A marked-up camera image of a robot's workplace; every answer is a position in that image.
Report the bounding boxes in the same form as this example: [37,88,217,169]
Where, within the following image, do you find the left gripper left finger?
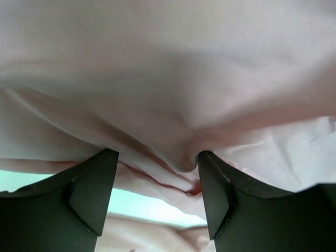
[1,149,119,251]

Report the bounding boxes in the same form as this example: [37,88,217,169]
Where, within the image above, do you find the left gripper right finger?
[198,152,335,252]

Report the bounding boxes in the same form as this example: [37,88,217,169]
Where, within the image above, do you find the pink trousers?
[0,0,336,252]

